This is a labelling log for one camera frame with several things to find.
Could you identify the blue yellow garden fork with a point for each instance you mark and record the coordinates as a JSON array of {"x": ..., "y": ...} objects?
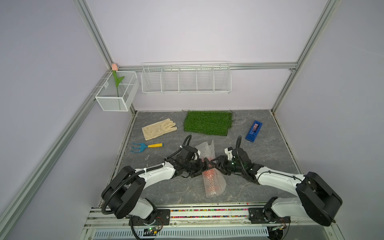
[{"x": 139, "y": 148}]

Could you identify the pink artificial tulip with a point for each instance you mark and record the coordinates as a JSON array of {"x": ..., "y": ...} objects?
[{"x": 118, "y": 79}]

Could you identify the blue tape dispenser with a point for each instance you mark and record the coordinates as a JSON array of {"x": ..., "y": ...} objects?
[{"x": 254, "y": 131}]

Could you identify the white mesh wall basket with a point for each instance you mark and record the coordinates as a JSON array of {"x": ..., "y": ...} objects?
[{"x": 107, "y": 94}]

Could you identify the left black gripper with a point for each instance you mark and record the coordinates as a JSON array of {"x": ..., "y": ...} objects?
[{"x": 200, "y": 168}]

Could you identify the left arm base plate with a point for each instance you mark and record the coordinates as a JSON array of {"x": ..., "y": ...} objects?
[{"x": 159, "y": 217}]

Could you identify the beige work glove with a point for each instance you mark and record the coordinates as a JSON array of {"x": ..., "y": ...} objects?
[{"x": 158, "y": 129}]

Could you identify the aluminium front rail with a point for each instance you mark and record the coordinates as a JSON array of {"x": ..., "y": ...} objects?
[{"x": 216, "y": 215}]

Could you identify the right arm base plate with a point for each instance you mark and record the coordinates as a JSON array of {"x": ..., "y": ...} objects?
[{"x": 262, "y": 216}]

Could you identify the red plastic wine glass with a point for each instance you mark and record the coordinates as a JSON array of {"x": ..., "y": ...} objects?
[{"x": 211, "y": 182}]

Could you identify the white wire wall shelf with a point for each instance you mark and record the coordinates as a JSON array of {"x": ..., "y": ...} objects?
[{"x": 197, "y": 77}]

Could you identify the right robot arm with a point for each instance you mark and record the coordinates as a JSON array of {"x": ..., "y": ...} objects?
[{"x": 312, "y": 197}]

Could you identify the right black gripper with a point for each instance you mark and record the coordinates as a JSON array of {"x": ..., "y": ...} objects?
[{"x": 223, "y": 158}]

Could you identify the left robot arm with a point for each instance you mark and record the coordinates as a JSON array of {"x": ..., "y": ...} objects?
[{"x": 122, "y": 197}]

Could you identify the green artificial grass mat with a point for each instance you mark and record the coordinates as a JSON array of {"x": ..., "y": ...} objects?
[{"x": 215, "y": 123}]

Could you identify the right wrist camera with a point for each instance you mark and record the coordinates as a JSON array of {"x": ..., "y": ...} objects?
[{"x": 229, "y": 153}]

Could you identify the clear bubble wrap sheet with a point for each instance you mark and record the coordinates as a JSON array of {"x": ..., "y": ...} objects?
[{"x": 207, "y": 151}]

